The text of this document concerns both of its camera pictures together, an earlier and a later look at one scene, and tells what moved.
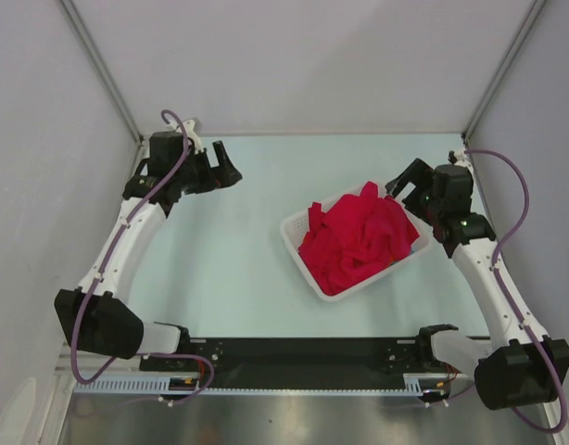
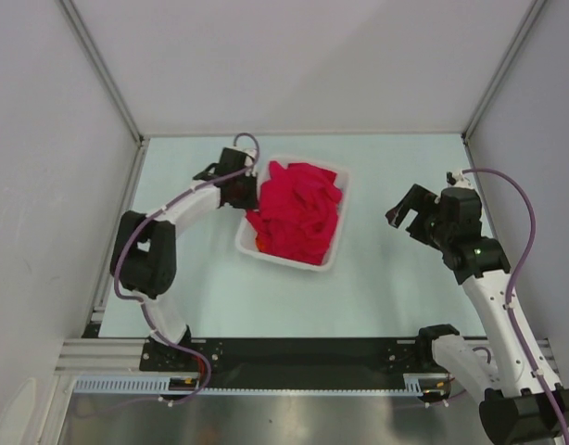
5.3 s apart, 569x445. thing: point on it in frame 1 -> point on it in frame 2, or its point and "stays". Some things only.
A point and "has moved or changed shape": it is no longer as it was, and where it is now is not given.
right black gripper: (418, 173) -> (422, 200)
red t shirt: (354, 235) -> (296, 212)
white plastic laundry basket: (420, 227) has moved or changed shape
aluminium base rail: (91, 364) stays
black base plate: (301, 362) stays
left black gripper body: (193, 178) -> (244, 193)
